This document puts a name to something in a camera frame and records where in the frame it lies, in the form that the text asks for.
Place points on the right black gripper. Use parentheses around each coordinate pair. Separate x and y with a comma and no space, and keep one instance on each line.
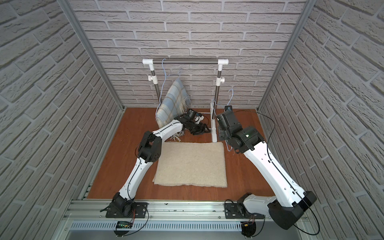
(223,120)

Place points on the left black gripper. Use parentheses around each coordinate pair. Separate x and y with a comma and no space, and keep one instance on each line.
(196,126)

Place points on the blue wire hanger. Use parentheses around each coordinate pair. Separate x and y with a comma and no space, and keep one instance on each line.
(163,84)
(232,91)

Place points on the blue plaid fringed scarf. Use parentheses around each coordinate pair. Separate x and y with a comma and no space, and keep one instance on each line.
(175,104)

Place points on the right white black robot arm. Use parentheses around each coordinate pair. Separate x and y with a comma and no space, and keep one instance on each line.
(290,201)

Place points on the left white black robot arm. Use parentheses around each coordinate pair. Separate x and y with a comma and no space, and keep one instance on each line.
(149,151)

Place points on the white steel clothes rack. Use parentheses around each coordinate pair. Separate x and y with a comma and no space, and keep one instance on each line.
(220,63)

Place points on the beige wool mat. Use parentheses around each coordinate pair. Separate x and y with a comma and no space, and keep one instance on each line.
(192,164)

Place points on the right controller board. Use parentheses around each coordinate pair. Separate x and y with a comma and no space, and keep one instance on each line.
(248,229)

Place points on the controller board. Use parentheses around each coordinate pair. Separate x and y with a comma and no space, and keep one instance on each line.
(248,229)
(122,228)

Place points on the left controller board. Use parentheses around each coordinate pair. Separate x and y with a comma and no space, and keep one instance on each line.
(122,228)

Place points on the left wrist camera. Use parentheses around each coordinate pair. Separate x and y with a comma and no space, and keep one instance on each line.
(198,118)

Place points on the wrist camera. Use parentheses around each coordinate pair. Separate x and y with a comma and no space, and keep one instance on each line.
(198,118)
(228,108)

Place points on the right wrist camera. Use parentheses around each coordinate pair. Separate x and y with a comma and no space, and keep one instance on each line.
(228,108)

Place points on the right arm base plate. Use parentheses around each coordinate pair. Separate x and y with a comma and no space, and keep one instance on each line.
(234,210)

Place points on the aluminium front rail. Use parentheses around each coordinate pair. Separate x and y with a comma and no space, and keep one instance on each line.
(90,215)

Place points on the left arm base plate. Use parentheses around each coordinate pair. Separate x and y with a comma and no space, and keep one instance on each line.
(129,210)

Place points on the aluminium corner frame post right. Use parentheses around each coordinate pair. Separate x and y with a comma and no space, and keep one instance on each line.
(307,9)

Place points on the aluminium corner frame post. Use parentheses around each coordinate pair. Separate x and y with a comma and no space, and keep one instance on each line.
(307,9)
(80,32)

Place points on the aluminium corner frame post left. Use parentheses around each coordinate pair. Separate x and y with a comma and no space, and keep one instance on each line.
(80,32)

